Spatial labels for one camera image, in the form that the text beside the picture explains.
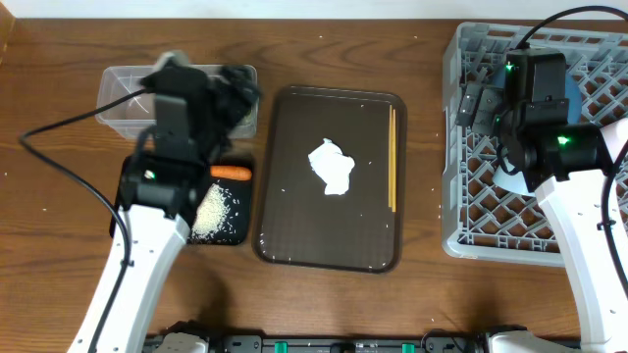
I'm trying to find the pile of rice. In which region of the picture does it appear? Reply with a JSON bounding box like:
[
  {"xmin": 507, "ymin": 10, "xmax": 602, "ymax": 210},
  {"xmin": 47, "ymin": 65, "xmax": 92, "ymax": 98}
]
[{"xmin": 188, "ymin": 183, "xmax": 241, "ymax": 244}]

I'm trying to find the clear plastic bin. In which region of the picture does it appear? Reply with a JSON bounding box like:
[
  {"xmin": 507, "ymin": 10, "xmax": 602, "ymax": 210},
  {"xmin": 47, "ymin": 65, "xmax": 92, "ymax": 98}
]
[{"xmin": 95, "ymin": 64, "xmax": 260, "ymax": 141}]

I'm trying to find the light blue bowl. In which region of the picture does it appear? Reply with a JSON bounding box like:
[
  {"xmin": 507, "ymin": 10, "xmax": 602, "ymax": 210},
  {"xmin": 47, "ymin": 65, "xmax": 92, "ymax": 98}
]
[{"xmin": 493, "ymin": 166, "xmax": 535, "ymax": 197}]

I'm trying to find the dark blue plate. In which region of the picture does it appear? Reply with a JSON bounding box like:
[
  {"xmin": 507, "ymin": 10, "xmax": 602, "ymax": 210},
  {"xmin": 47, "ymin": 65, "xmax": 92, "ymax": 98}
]
[{"xmin": 489, "ymin": 67, "xmax": 582, "ymax": 125}]

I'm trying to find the brown serving tray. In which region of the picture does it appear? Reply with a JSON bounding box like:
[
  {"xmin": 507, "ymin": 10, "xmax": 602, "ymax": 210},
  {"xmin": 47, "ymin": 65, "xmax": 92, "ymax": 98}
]
[{"xmin": 254, "ymin": 86, "xmax": 407, "ymax": 274}]

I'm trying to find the white arm base mount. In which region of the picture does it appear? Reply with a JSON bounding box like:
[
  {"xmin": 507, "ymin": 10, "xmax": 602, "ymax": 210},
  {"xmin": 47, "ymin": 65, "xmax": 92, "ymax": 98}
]
[{"xmin": 154, "ymin": 328, "xmax": 209, "ymax": 353}]

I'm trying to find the black plastic tray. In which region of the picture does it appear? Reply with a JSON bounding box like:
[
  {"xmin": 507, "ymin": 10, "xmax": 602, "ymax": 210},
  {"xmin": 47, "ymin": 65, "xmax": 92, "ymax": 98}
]
[{"xmin": 115, "ymin": 152, "xmax": 252, "ymax": 245}]

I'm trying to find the white paper napkin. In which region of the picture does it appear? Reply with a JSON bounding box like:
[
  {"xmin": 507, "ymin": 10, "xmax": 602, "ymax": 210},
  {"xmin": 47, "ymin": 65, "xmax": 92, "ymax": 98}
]
[{"xmin": 308, "ymin": 138, "xmax": 355, "ymax": 195}]

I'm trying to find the grey dishwasher rack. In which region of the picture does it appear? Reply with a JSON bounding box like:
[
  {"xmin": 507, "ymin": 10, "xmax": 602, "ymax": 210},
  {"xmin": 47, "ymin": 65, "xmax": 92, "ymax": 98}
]
[{"xmin": 442, "ymin": 23, "xmax": 627, "ymax": 267}]

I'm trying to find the orange carrot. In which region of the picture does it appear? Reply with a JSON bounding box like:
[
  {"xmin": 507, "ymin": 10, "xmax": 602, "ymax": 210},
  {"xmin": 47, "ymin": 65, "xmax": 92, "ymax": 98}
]
[{"xmin": 210, "ymin": 165, "xmax": 252, "ymax": 181}]

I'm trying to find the black mounting rail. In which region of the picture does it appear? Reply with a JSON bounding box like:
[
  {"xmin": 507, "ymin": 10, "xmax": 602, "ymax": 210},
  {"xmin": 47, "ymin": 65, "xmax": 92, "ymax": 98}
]
[{"xmin": 141, "ymin": 334, "xmax": 583, "ymax": 353}]

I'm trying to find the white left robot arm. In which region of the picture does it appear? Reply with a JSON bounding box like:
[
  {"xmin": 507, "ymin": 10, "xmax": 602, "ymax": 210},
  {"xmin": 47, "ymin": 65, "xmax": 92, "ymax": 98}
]
[{"xmin": 70, "ymin": 51, "xmax": 261, "ymax": 352}]

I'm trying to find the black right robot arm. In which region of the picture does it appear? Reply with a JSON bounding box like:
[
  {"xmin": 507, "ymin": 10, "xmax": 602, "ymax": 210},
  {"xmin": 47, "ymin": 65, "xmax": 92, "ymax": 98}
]
[{"xmin": 455, "ymin": 48, "xmax": 627, "ymax": 352}]

